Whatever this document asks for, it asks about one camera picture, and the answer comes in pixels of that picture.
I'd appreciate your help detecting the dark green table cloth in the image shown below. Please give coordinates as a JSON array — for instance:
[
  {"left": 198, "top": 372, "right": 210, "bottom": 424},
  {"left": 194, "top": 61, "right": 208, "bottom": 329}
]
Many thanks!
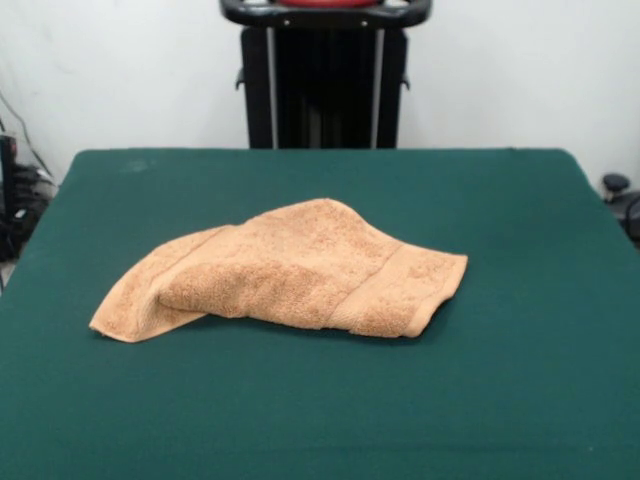
[{"left": 0, "top": 147, "right": 640, "bottom": 480}]

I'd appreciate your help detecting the black bag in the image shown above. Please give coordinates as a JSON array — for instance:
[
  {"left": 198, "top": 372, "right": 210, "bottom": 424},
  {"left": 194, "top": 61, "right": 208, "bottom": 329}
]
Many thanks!
[{"left": 0, "top": 203, "right": 39, "bottom": 262}]

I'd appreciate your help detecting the black robot pedestal with handle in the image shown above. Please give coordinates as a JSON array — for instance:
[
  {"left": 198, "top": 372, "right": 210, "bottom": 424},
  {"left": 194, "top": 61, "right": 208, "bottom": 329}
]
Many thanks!
[{"left": 218, "top": 0, "right": 431, "bottom": 150}]

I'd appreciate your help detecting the black office chair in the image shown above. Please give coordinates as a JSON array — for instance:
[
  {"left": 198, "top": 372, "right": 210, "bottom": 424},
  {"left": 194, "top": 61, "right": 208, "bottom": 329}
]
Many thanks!
[{"left": 601, "top": 172, "right": 640, "bottom": 251}]

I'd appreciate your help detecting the black cable bundle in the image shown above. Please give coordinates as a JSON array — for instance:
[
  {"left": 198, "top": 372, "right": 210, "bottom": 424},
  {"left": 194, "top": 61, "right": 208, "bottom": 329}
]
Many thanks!
[{"left": 12, "top": 163, "right": 57, "bottom": 202}]

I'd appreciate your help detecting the peach terry towel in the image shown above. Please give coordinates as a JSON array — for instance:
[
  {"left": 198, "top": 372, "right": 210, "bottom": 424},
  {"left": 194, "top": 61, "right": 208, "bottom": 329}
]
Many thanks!
[{"left": 88, "top": 197, "right": 470, "bottom": 345}]

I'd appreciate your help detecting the black box with red mark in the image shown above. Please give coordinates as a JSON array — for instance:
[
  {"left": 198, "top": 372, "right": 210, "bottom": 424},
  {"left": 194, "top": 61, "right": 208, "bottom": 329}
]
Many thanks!
[{"left": 0, "top": 133, "right": 20, "bottom": 221}]

